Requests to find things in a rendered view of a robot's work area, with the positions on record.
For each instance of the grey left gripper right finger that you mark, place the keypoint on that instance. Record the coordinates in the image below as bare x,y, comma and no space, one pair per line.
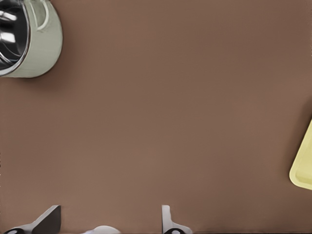
167,221

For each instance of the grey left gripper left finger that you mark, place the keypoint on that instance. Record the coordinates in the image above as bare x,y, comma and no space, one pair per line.
46,220

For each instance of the pale yellow tray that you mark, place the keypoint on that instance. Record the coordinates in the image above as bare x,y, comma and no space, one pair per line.
303,163

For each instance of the white cup with steel interior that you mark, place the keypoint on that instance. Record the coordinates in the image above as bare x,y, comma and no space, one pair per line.
36,46

